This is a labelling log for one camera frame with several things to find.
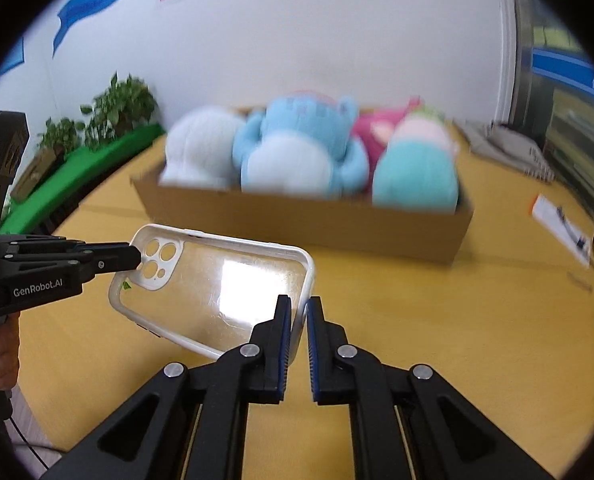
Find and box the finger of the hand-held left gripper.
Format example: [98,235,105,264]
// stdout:
[0,234,142,282]

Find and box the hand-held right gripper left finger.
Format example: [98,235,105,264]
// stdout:
[42,295,294,480]

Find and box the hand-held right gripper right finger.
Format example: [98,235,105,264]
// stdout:
[305,296,558,480]

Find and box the clear white phone case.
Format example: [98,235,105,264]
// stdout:
[108,223,316,361]

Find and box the brown cardboard box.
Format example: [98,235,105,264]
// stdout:
[129,105,475,266]

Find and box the white panda plush toy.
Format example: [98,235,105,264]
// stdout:
[159,106,248,191]

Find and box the teal plush toy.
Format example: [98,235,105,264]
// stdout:
[372,105,460,211]

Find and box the blue plush toy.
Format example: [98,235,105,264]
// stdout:
[232,92,370,196]

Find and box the pink plush toy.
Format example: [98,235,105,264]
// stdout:
[349,96,425,186]

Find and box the person's left hand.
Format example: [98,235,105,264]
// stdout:
[0,311,22,391]

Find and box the green ledge cover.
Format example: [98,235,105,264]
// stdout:
[0,122,168,236]

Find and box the brown planter box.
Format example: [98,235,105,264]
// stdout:
[9,147,65,202]

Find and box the small green potted plant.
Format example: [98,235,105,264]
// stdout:
[37,117,85,161]

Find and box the large green potted plant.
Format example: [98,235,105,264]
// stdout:
[79,72,160,153]

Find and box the white box with orange edge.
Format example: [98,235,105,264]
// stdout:
[531,194,592,267]

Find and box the grey folded bag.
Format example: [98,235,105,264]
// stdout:
[454,119,558,181]

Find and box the blue sign with white text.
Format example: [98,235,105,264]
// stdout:
[532,47,594,98]

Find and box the row of yellow sticky notes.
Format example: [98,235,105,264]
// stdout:
[534,25,575,52]

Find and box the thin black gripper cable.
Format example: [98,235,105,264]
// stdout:
[6,400,55,468]

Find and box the small blue wall sign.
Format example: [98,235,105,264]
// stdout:
[0,37,25,76]

